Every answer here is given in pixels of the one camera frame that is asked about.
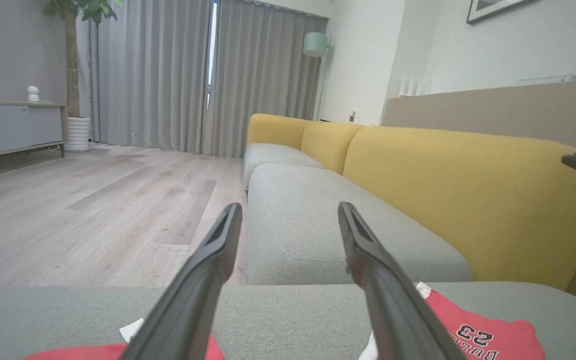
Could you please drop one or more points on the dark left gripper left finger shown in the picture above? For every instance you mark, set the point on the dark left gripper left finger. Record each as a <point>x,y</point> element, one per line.
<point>188,310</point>

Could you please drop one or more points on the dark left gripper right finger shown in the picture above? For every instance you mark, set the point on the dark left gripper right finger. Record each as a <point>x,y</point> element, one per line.
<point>393,310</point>

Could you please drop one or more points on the red Bulls basketball shorts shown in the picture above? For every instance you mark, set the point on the red Bulls basketball shorts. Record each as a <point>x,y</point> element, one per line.
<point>513,340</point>

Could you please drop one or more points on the flat white device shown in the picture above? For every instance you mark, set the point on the flat white device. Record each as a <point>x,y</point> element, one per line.
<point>550,79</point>

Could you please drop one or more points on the large grey sofa seat cushion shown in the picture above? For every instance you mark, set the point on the large grey sofa seat cushion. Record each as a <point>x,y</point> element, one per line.
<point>288,320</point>

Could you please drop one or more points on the beige partition panel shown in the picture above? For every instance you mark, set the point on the beige partition panel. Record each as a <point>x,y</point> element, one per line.
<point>493,107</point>

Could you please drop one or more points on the wide yellow sofa back cushion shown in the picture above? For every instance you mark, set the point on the wide yellow sofa back cushion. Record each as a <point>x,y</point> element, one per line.
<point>468,195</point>

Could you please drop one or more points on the narrow yellow sofa back cushion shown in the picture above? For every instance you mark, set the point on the narrow yellow sofa back cushion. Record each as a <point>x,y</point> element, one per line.
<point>330,145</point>

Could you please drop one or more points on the small grey sofa seat cushion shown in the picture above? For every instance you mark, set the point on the small grey sofa seat cushion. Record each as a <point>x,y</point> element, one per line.
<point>273,155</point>

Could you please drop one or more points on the white slatted object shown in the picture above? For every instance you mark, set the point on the white slatted object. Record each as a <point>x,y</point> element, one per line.
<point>414,85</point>

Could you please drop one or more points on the yellow sofa end back cushion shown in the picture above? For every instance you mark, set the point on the yellow sofa end back cushion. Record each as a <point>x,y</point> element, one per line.
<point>278,130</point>

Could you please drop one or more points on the white ribbed plant pot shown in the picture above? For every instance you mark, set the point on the white ribbed plant pot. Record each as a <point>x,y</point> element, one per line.
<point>78,134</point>

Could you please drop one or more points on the grey floor-length curtain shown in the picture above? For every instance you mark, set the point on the grey floor-length curtain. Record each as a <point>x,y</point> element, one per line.
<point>158,75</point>

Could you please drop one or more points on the low grey TV cabinet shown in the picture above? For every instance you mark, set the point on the low grey TV cabinet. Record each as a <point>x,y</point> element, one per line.
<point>13,127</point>

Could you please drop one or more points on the small white figurine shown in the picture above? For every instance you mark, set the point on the small white figurine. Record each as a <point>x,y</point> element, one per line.
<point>33,94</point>

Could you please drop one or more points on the indoor tree plant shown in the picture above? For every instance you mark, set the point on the indoor tree plant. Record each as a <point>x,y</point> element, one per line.
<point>71,60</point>

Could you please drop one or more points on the mint green floor lamp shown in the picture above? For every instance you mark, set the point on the mint green floor lamp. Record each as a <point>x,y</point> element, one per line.
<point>315,44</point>

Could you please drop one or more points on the framed wall picture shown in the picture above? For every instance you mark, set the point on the framed wall picture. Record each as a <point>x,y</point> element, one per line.
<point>493,9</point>

